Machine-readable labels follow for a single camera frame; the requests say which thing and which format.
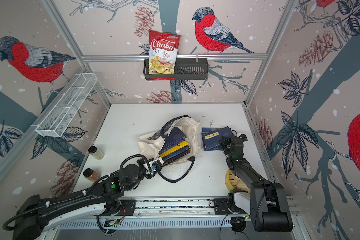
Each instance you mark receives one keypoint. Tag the cream canvas tote bag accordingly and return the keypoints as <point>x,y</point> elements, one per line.
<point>182,127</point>

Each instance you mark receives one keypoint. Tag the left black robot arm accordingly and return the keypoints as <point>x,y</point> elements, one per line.
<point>101,199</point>

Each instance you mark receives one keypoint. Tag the yellow spine book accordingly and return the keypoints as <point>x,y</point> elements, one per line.
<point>174,149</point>

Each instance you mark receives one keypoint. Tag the yellow bamboo steamer basket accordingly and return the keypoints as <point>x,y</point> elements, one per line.
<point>232,182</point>

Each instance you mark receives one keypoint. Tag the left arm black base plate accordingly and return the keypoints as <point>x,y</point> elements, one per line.
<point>128,207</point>

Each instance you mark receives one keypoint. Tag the circuit board under left base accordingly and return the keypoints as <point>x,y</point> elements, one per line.
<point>112,223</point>

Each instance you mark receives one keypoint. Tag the brown spice jar black lid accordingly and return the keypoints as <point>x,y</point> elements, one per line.
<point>91,174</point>

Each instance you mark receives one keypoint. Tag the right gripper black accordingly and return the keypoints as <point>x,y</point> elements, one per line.
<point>227,140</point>

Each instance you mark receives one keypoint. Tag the clear spice jar black lid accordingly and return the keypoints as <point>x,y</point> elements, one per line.
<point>96,153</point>

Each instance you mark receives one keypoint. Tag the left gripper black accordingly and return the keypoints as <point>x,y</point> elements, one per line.
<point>151,176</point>

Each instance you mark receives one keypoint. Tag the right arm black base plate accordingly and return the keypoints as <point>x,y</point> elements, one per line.
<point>224,206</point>

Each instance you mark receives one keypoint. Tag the black wire wall basket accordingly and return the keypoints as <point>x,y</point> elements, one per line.
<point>185,69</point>

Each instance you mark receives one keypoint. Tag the Chuba cassava chips bag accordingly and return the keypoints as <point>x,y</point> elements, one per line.
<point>162,53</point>

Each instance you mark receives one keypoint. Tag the dark blue thin book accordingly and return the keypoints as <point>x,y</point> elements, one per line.
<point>174,138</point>
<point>211,137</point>

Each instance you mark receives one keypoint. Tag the circuit board under right base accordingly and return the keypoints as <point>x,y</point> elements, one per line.
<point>236,220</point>

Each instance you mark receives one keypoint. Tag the circuit board under base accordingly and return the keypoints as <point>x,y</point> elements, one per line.
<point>112,223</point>
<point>236,220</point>

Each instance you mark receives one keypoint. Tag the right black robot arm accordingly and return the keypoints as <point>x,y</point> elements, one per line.
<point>264,201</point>

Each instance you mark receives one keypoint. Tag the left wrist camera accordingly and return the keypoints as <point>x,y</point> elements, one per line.
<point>157,164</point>

